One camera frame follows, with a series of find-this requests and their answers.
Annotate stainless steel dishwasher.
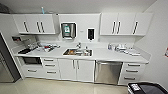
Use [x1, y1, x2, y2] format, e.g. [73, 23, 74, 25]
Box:
[94, 60, 124, 85]

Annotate chrome faucet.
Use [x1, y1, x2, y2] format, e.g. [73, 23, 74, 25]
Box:
[75, 41, 83, 50]

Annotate steel sink basin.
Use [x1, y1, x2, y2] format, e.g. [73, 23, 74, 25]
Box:
[62, 48, 93, 58]

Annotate black soap dispenser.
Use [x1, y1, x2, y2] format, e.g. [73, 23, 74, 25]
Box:
[87, 28, 95, 41]

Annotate grey paper towel dispenser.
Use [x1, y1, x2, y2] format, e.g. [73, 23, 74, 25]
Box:
[60, 22, 77, 40]

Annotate white two-door sink cabinet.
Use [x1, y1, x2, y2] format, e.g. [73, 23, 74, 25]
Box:
[57, 58, 96, 83]

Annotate blue dish soap bottle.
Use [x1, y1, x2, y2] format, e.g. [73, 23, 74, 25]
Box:
[107, 43, 113, 51]

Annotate white drawer stack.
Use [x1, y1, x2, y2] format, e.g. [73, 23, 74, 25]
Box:
[41, 57, 61, 80]
[118, 61, 148, 86]

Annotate black built-in microwave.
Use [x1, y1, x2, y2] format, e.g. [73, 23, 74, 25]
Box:
[20, 56, 43, 66]

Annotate teal bottle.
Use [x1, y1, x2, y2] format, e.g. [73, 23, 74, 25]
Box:
[40, 6, 45, 15]

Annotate white wide drawer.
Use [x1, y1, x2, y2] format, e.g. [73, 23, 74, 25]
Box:
[21, 64, 44, 80]

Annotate blue recycling bin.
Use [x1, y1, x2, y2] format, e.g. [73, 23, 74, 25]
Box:
[127, 82, 168, 94]

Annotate white wall cabinet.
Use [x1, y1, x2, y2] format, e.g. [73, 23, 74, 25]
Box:
[13, 13, 60, 35]
[99, 12, 154, 37]

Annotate large colourful wall poster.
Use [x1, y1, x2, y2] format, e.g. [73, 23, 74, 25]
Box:
[163, 46, 168, 58]

